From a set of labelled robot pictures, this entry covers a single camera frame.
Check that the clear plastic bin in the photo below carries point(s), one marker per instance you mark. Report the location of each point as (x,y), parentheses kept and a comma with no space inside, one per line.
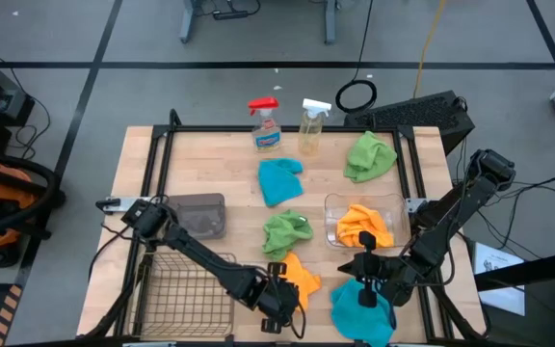
(335,207)

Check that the white printed paper sheet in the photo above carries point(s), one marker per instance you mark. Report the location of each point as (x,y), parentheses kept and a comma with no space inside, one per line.
(494,258)

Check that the black computer tower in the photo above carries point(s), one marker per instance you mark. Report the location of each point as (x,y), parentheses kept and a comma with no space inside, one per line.
(412,113)

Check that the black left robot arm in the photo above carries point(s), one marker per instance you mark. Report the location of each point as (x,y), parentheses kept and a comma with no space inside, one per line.
(200,250)

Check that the yellow microfiber towel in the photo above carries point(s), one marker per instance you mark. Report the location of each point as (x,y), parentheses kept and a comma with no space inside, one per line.
(309,282)
(364,221)

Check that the spray bottle white trigger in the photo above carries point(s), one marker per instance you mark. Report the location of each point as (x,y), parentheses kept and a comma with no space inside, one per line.
(310,135)

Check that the spray bottle red trigger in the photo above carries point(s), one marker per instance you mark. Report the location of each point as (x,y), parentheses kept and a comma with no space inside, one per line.
(266,137)

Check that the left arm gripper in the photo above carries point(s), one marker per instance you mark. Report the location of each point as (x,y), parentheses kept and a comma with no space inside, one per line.
(272,296)

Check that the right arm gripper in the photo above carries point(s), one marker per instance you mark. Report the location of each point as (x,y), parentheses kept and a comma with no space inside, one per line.
(378,274)

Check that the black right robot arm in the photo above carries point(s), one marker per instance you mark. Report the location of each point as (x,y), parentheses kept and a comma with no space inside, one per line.
(451,212)

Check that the black side desk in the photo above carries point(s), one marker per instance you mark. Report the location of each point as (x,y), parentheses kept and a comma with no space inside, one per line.
(547,266)

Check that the grey desk leg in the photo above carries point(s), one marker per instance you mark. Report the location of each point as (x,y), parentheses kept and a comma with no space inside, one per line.
(188,24)
(330,24)

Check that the black power strip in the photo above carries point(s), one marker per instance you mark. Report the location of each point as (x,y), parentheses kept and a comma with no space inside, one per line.
(229,14)

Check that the smoked grey plastic bin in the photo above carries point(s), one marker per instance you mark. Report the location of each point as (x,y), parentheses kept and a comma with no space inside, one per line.
(200,217)

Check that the teal microfiber towel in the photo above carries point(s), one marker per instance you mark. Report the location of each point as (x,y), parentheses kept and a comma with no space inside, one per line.
(354,323)
(277,183)

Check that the green microfiber towel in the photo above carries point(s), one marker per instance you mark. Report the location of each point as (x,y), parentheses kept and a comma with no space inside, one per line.
(369,159)
(284,233)

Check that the black aluminium table frame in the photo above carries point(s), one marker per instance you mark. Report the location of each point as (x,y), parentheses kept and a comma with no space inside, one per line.
(210,128)

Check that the orange black shop vacuum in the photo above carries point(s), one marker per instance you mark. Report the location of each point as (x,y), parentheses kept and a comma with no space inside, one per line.
(3,193)

